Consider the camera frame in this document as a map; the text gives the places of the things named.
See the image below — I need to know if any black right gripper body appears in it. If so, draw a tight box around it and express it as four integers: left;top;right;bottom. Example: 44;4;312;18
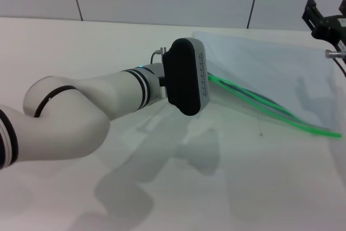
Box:
310;14;346;51

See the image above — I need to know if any clear green-edged document bag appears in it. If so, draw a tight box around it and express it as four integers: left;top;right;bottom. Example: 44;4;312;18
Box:
191;30;343;138

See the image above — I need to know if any silver plug with dark cable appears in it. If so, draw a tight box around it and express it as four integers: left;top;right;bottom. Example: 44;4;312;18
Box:
325;49;346;75

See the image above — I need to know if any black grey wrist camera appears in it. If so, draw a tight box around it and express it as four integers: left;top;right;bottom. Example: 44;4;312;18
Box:
161;37;210;117

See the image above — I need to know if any grey wrist cable with plug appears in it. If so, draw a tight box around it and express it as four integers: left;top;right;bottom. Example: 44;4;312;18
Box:
150;48;166;65

